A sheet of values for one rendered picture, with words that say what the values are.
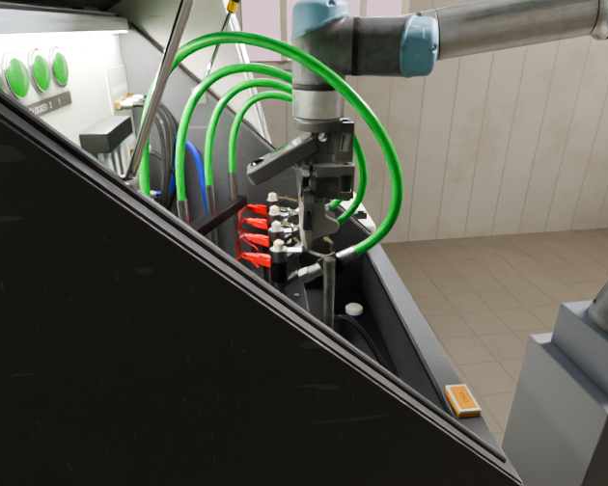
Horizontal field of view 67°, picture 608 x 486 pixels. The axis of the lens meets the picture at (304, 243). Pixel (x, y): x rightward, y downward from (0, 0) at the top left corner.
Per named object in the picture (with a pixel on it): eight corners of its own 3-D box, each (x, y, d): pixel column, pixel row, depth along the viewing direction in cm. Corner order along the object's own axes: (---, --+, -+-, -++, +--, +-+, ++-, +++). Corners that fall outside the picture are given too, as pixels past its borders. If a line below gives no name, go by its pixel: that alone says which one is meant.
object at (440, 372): (485, 538, 63) (508, 456, 56) (455, 542, 63) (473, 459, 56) (375, 298, 119) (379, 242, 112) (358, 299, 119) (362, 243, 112)
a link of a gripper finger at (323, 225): (339, 256, 74) (341, 202, 70) (302, 258, 73) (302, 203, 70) (336, 248, 77) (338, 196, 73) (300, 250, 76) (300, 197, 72)
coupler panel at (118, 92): (150, 236, 91) (124, 70, 78) (132, 237, 91) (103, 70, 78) (161, 213, 103) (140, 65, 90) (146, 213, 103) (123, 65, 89)
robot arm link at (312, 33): (353, -2, 57) (286, -1, 58) (350, 91, 62) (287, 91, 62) (354, 1, 64) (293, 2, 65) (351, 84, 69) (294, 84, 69)
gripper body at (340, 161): (353, 203, 70) (357, 122, 64) (296, 205, 69) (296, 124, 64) (344, 188, 76) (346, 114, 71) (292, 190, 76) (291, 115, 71)
